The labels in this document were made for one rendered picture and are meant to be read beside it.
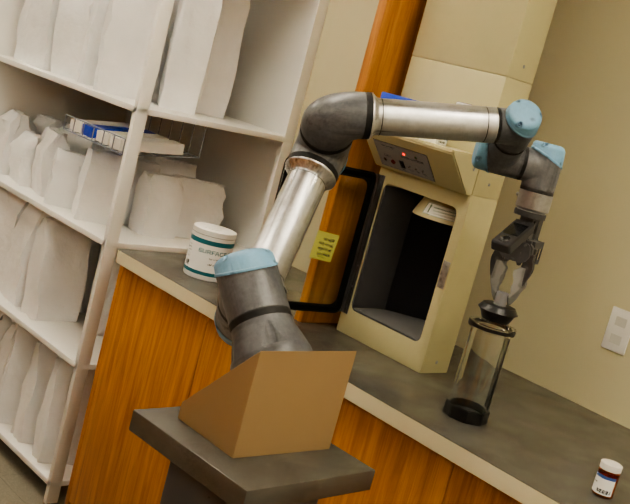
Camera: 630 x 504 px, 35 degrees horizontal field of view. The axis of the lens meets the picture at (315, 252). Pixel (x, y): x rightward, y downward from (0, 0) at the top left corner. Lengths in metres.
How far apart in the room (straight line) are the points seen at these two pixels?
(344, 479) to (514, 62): 1.17
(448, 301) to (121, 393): 1.08
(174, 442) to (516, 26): 1.33
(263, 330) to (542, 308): 1.28
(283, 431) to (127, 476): 1.35
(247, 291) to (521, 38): 1.06
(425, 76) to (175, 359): 1.05
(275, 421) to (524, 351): 1.28
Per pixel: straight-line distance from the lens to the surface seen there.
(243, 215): 3.76
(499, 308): 2.24
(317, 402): 1.82
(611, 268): 2.77
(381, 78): 2.71
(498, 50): 2.53
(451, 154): 2.41
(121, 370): 3.10
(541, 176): 2.23
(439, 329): 2.57
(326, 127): 2.03
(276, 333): 1.75
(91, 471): 3.25
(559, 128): 2.90
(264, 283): 1.79
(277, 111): 3.68
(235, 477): 1.67
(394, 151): 2.58
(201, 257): 2.93
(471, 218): 2.53
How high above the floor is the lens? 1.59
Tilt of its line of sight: 10 degrees down
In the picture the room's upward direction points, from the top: 15 degrees clockwise
